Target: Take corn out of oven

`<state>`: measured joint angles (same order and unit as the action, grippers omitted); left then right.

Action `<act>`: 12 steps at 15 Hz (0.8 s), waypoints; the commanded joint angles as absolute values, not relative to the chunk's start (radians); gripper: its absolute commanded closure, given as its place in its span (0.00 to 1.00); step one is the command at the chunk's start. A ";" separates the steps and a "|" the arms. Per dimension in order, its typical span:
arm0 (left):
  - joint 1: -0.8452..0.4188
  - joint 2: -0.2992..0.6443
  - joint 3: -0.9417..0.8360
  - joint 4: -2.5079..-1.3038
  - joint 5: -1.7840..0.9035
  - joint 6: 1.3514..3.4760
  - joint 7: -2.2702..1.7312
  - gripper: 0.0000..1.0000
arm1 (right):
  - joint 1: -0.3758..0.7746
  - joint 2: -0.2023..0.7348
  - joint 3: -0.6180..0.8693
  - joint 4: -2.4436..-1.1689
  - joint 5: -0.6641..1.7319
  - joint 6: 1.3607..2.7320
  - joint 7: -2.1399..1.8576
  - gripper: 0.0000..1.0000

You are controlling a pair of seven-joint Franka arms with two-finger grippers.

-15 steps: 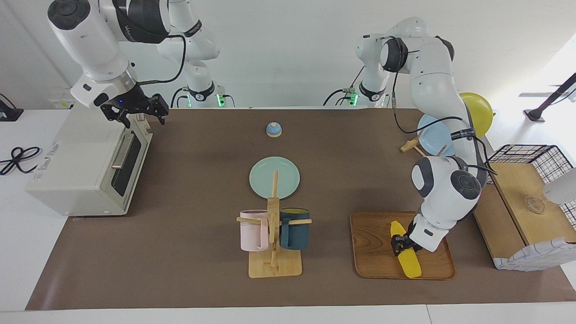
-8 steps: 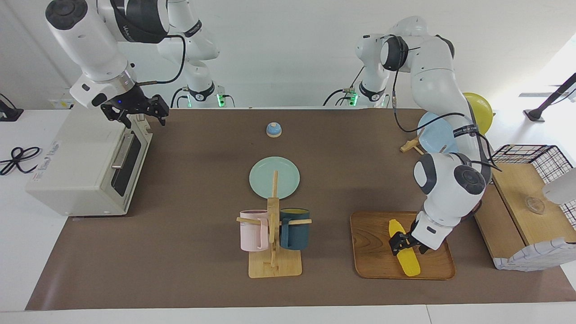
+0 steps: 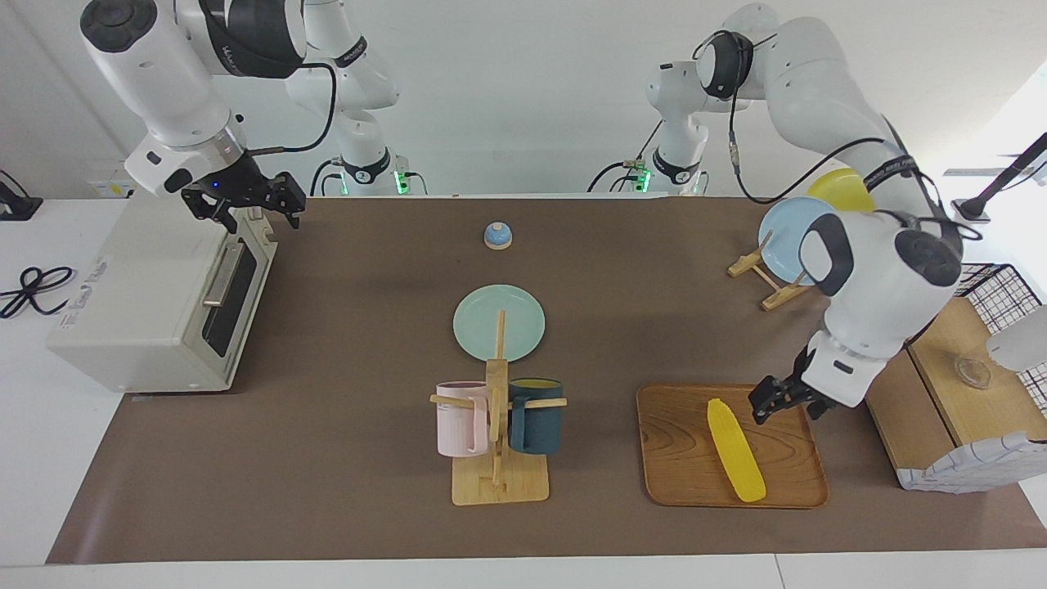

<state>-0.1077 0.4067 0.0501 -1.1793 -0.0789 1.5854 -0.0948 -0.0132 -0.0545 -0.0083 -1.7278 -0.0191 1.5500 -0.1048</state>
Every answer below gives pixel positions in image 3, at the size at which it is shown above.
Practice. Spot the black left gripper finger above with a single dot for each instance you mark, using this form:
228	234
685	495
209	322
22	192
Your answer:
773	393
817	407

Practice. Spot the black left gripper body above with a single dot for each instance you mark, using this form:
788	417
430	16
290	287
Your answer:
797	384

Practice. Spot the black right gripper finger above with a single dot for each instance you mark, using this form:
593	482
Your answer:
291	196
211	211

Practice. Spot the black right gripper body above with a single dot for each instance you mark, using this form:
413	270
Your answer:
241	186

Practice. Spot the yellow corn cob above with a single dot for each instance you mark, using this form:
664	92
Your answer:
736	450

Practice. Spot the light green plate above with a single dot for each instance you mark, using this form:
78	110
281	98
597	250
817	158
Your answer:
474	323

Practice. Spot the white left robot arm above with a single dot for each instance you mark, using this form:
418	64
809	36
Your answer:
883	294

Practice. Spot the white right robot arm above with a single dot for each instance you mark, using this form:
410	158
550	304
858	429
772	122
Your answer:
155	82

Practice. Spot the white toaster oven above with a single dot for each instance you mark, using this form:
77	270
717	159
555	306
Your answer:
131	286

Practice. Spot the wooden plate rack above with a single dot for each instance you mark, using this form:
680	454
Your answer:
773	298

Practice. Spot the white power strip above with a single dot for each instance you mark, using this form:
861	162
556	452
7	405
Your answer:
110	190

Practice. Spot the wooden tray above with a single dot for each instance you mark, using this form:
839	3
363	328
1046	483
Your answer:
679	458

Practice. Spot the light blue plate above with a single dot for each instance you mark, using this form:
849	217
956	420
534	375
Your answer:
781	241

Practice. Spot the wooden shelf box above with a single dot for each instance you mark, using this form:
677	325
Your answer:
957	360

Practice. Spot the small clear glass dish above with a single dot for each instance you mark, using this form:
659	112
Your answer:
972	373

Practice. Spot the white checked cloth liner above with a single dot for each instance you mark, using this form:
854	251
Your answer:
981	470

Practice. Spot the small black stand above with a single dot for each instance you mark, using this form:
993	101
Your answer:
16	206

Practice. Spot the yellow plate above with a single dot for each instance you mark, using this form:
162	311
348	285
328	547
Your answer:
838	188

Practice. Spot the small blue white bell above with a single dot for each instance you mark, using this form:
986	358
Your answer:
497	236

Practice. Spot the white rounded device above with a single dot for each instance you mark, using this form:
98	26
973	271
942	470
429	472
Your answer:
1021	343

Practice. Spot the dark teal mug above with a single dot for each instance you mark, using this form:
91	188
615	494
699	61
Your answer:
540	421

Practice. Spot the brown table mat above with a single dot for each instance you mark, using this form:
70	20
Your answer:
368	458

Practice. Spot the black angled stand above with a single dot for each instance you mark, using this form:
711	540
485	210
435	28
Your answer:
994	192

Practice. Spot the pink mug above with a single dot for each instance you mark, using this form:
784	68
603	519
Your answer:
458	421

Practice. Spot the wooden mug rack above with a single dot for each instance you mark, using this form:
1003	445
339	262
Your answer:
497	483

